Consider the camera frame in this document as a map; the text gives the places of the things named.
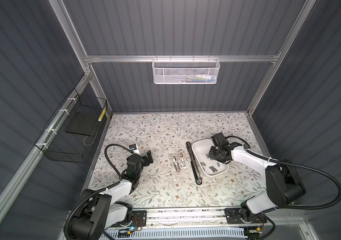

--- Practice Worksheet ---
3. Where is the pink mini stapler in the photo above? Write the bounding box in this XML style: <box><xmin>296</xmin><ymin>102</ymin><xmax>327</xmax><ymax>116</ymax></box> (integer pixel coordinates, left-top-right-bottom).
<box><xmin>179</xmin><ymin>151</ymin><xmax>186</xmax><ymax>169</ymax></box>

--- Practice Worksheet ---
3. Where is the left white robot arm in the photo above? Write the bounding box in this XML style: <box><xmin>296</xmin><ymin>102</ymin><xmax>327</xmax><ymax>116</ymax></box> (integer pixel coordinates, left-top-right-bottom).
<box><xmin>63</xmin><ymin>151</ymin><xmax>153</xmax><ymax>240</ymax></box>

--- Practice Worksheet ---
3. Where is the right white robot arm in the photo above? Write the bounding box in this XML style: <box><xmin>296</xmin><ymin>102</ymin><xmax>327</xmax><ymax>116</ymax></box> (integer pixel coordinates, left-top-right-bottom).
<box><xmin>207</xmin><ymin>133</ymin><xmax>306</xmax><ymax>221</ymax></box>

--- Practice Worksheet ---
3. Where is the white oval plastic tray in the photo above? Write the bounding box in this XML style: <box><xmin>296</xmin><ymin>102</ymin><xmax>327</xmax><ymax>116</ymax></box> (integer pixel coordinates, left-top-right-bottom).
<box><xmin>191</xmin><ymin>139</ymin><xmax>229</xmax><ymax>178</ymax></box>

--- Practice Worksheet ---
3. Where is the yellow marker pen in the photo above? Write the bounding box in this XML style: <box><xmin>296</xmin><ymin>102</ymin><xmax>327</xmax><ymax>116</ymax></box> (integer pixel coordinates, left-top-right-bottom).
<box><xmin>98</xmin><ymin>108</ymin><xmax>106</xmax><ymax>122</ymax></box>

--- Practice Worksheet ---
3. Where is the black foam pad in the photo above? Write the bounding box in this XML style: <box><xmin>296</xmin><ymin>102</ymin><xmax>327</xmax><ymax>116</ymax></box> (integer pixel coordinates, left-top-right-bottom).
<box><xmin>65</xmin><ymin>112</ymin><xmax>101</xmax><ymax>137</ymax></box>

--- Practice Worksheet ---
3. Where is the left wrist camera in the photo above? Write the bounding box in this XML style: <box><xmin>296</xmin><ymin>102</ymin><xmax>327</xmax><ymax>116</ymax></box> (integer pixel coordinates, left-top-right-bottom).
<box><xmin>129</xmin><ymin>144</ymin><xmax>140</xmax><ymax>155</ymax></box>

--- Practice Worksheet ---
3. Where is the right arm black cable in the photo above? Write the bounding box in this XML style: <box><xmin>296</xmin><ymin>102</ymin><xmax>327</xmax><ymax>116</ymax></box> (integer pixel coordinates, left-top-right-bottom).
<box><xmin>225</xmin><ymin>135</ymin><xmax>341</xmax><ymax>210</ymax></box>

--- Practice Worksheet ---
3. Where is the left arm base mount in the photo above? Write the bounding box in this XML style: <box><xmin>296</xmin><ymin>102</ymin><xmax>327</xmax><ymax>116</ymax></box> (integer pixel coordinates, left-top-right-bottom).
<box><xmin>107</xmin><ymin>210</ymin><xmax>147</xmax><ymax>231</ymax></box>

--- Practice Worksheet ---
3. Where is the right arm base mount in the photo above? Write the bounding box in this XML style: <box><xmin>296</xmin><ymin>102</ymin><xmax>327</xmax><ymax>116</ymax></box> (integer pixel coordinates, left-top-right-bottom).
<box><xmin>224</xmin><ymin>200</ymin><xmax>268</xmax><ymax>225</ymax></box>

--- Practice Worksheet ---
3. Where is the black wire basket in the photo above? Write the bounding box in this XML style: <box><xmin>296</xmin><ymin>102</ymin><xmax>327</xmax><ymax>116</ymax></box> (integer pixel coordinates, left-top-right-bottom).
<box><xmin>35</xmin><ymin>90</ymin><xmax>108</xmax><ymax>164</ymax></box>

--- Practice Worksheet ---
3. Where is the white wire mesh basket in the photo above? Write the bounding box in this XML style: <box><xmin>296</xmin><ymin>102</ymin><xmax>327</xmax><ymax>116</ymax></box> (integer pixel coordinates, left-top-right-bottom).
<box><xmin>151</xmin><ymin>57</ymin><xmax>220</xmax><ymax>85</ymax></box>

